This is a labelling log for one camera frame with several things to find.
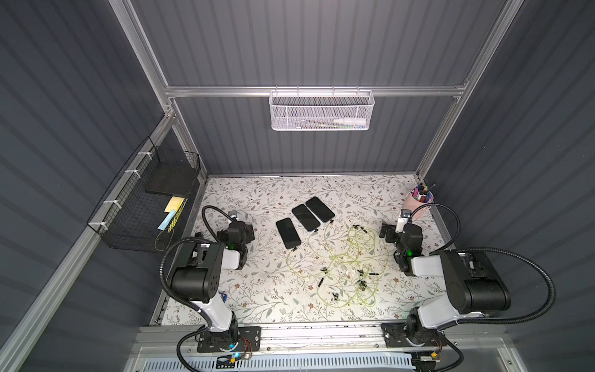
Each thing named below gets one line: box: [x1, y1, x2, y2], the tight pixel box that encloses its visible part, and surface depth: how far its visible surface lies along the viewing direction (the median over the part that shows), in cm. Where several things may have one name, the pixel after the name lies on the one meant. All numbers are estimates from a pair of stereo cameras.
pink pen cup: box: [403, 186, 435, 220], surface depth 98 cm
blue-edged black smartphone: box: [291, 203, 321, 232], surface depth 104 cm
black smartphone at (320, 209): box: [305, 196, 336, 224], surface depth 111 cm
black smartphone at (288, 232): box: [275, 217, 302, 250], surface depth 101 cm
